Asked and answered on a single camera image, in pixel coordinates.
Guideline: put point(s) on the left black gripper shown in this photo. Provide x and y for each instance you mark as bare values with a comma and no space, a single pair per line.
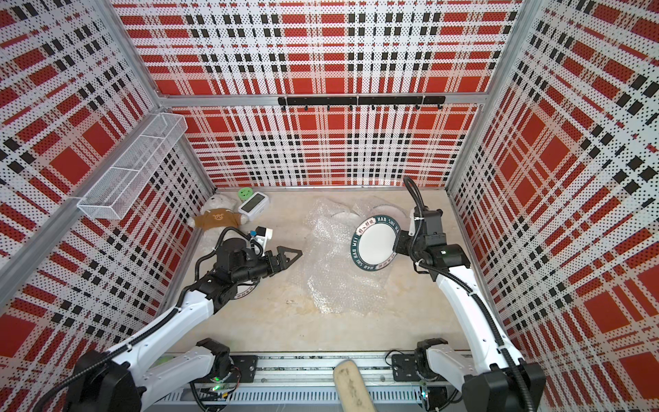
284,261

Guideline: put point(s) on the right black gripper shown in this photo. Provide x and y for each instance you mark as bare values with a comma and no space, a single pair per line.
402,238

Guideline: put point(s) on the green rimmed plate front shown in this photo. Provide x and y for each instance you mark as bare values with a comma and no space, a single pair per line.
244,289

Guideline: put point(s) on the green rimmed plate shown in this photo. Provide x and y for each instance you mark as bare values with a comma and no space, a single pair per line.
244,289
372,246

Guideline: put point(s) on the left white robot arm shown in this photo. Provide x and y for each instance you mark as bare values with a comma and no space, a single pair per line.
128,376

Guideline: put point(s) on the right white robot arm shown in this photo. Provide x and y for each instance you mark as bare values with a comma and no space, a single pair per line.
496,377

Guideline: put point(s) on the white green small device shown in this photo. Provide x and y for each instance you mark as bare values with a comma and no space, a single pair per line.
254,206

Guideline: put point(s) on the beige teddy bear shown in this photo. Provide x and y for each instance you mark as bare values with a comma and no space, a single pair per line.
218,212

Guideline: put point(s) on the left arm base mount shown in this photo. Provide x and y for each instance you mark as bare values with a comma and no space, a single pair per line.
226,374

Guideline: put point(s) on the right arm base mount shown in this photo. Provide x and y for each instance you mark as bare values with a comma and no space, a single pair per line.
414,366

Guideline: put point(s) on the wooden brush handle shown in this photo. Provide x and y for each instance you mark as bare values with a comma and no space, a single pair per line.
351,388

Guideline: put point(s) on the black hook rail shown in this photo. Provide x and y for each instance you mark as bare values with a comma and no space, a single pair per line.
363,100

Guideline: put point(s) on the clear wall shelf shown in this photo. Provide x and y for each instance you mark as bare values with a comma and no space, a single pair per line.
115,192

